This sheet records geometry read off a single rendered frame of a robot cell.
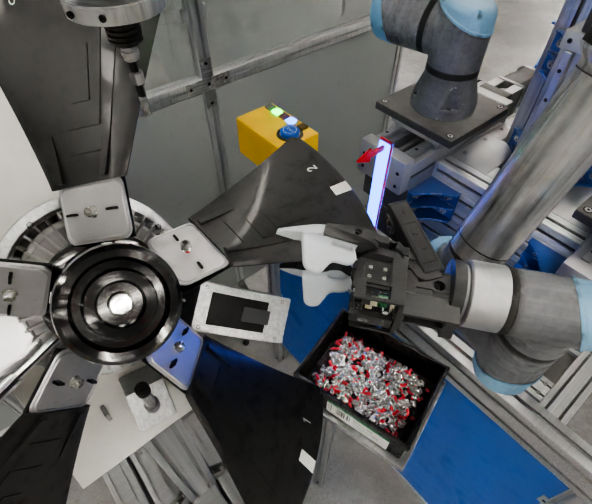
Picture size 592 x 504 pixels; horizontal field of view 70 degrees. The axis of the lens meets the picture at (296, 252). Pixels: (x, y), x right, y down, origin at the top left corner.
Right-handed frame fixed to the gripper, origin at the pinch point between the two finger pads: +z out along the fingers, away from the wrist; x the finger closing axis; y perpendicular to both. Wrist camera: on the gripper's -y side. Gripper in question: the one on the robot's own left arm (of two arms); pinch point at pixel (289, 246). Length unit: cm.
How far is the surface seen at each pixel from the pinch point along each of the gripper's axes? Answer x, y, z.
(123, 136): -13.9, 0.0, 16.7
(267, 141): 14.9, -35.3, 13.7
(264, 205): 0.5, -6.3, 4.9
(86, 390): 5.7, 20.2, 18.7
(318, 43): 32, -105, 17
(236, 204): 0.2, -5.4, 8.5
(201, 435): 110, 5, 33
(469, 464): 64, 5, -40
